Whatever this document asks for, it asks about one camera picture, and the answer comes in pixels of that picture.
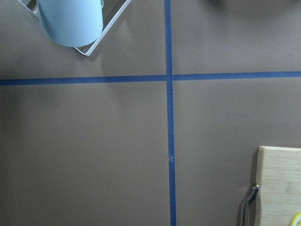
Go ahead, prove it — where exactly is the bamboo cutting board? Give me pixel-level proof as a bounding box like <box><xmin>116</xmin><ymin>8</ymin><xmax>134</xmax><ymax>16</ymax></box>
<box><xmin>254</xmin><ymin>146</ymin><xmax>301</xmax><ymax>226</ymax></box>

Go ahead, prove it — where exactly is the metal cutting board handle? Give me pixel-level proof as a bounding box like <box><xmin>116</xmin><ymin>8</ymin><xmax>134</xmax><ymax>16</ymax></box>
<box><xmin>241</xmin><ymin>182</ymin><xmax>260</xmax><ymax>226</ymax></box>

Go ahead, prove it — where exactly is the white wire cup rack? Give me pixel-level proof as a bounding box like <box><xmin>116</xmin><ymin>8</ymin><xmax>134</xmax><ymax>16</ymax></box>
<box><xmin>17</xmin><ymin>0</ymin><xmax>131</xmax><ymax>57</ymax></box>

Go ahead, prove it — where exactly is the light blue cup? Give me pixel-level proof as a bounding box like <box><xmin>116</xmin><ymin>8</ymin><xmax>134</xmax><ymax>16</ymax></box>
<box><xmin>37</xmin><ymin>0</ymin><xmax>104</xmax><ymax>47</ymax></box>

